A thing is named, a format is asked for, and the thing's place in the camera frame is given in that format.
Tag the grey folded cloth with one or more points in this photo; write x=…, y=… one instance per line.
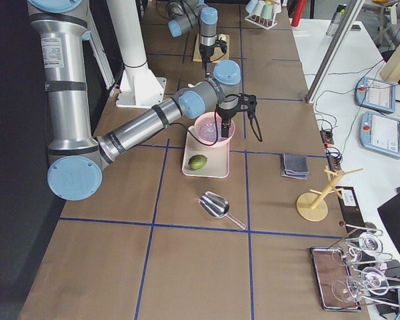
x=294, y=166

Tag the wooden mug tree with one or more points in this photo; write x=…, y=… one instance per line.
x=311, y=205

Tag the bamboo cutting board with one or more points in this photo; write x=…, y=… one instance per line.
x=218, y=54

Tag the drink bottle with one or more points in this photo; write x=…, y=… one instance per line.
x=336, y=19

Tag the green avocado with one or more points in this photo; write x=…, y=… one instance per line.
x=197, y=162

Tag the pink bowl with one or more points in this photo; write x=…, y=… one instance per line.
x=209, y=117

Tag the red cylinder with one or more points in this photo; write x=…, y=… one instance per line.
x=298, y=12

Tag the cream plastic tray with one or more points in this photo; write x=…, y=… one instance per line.
x=217, y=165

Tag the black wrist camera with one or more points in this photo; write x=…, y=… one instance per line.
x=247, y=103

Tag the metal ice scoop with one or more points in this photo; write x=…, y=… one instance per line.
x=218, y=207

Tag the pile of ice cubes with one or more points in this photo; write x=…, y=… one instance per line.
x=210, y=131

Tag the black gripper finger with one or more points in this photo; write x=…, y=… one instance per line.
x=207, y=69
x=225, y=131

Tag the teach pendant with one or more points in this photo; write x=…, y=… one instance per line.
x=380, y=133
x=375, y=94

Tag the lower teach pendant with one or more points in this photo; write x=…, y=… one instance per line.
x=380, y=133

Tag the metal tray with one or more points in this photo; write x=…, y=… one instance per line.
x=328, y=268

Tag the aluminium frame post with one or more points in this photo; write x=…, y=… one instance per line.
x=352, y=10

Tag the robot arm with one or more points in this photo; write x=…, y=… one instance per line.
x=185, y=15
x=77, y=158

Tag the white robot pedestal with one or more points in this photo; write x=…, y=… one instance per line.
x=139, y=87

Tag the cup rack with cups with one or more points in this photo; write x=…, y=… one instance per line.
x=263, y=13

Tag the upper teach pendant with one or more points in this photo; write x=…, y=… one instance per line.
x=375, y=94

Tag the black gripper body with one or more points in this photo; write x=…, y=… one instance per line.
x=226, y=114
x=206, y=52

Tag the wine glass rack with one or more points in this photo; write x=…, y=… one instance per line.
x=361, y=250

